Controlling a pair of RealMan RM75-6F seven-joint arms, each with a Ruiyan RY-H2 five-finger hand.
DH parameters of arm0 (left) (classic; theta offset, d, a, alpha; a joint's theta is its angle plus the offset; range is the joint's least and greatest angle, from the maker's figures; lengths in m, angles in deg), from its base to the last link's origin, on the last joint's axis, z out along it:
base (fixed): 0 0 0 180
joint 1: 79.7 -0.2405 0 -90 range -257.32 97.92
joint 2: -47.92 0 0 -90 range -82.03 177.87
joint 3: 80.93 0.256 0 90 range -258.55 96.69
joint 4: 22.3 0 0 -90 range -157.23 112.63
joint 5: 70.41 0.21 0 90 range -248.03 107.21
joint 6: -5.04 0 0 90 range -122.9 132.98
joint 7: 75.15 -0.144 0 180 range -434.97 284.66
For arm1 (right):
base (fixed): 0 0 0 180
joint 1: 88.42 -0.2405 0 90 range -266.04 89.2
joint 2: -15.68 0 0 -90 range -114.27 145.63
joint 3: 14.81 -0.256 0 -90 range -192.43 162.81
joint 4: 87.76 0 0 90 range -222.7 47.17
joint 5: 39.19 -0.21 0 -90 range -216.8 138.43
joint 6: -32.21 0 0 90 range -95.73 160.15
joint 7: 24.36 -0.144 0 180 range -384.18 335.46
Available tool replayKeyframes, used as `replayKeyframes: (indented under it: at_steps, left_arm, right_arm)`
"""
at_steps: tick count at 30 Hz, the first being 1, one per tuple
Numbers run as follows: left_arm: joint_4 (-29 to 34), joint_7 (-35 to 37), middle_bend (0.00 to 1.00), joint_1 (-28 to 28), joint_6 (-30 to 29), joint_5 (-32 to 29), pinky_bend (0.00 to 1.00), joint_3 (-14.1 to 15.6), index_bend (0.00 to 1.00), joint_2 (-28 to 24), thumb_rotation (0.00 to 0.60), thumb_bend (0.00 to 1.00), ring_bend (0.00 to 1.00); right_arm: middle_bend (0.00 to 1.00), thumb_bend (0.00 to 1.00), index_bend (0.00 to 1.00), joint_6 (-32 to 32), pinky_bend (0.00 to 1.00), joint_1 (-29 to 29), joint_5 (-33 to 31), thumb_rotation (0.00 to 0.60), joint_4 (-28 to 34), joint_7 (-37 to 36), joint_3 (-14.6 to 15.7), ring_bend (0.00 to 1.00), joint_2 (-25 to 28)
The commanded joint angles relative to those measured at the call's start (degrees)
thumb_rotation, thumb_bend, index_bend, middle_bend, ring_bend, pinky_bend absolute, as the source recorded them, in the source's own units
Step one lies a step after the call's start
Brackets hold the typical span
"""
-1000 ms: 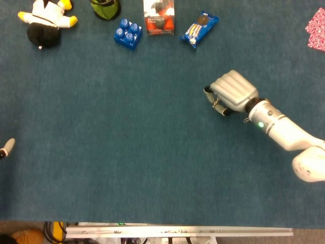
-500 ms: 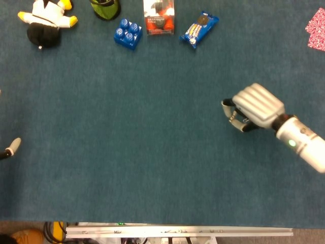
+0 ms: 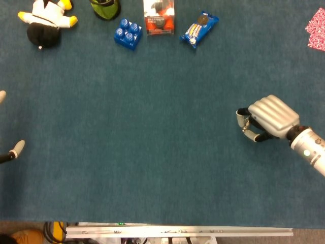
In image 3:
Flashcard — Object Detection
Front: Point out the pink patterned cloth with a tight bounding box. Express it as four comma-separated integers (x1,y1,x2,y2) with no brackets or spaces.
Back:
305,7,325,36

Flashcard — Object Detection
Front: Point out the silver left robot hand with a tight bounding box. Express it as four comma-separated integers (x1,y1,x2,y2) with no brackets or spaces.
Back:
0,90,26,165

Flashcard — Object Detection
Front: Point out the aluminium profile rail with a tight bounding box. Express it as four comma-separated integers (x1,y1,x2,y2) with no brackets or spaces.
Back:
65,226,293,239

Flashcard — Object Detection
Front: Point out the pink patterned sachet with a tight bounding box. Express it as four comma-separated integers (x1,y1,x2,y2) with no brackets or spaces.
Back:
307,32,325,52

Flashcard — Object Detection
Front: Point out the blue-green table cloth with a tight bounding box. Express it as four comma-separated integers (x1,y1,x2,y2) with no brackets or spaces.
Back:
0,0,325,226

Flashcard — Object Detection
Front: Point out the orange round object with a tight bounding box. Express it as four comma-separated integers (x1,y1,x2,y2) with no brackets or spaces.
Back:
11,228,45,244

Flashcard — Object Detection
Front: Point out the yellow black cable bundle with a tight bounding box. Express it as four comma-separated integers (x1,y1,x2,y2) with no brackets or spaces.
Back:
43,221,67,243

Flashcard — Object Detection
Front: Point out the blue toy building block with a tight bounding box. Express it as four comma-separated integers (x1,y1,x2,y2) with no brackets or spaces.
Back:
113,17,143,51

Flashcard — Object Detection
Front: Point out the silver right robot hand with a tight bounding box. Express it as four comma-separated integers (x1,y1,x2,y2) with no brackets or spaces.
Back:
236,95,301,142

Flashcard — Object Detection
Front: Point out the black white penguin plush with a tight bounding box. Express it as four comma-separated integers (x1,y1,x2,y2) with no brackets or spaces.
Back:
17,0,79,50

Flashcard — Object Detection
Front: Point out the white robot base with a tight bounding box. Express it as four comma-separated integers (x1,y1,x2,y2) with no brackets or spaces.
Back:
76,222,217,244

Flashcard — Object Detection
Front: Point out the green mesh pen holder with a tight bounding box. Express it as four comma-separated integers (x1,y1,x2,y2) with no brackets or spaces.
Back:
89,0,121,21

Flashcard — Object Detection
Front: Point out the blue cookie packet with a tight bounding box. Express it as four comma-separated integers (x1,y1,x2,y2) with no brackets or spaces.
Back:
179,10,220,49

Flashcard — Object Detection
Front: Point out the red white product box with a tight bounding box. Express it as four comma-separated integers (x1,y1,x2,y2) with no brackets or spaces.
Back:
143,0,176,36

